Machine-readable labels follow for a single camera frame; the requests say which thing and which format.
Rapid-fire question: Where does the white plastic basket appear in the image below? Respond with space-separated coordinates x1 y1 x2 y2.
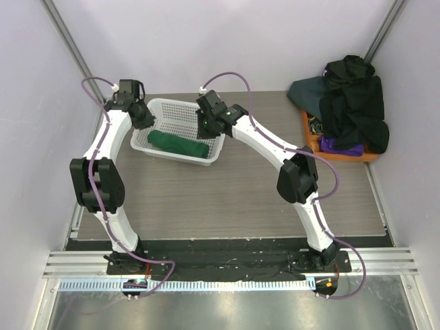
130 98 225 166

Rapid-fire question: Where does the green t shirt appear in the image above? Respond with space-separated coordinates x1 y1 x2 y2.
147 130 210 159

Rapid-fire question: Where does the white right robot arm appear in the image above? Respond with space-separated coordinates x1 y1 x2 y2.
196 89 340 272

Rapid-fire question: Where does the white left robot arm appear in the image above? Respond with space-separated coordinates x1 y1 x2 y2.
69 77 155 274

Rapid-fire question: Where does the dark teal t shirt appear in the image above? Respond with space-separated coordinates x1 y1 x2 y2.
287 76 329 121

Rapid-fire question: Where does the patterned cloth in tray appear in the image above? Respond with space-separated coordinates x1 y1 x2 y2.
307 117 324 135

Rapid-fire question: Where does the purple t shirt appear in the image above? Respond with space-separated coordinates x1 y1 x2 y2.
318 135 364 157

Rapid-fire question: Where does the black t shirt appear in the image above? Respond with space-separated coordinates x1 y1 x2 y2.
320 55 390 154

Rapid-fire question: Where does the orange tray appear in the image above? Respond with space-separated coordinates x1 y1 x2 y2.
300 109 380 162

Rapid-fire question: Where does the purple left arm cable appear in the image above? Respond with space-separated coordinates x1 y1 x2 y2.
80 76 176 300

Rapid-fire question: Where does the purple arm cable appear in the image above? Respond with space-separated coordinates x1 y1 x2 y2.
199 71 367 300
80 76 176 300

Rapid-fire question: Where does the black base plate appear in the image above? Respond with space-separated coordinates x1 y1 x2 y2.
66 238 352 282

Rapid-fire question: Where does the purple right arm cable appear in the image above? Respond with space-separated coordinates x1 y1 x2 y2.
199 71 367 300

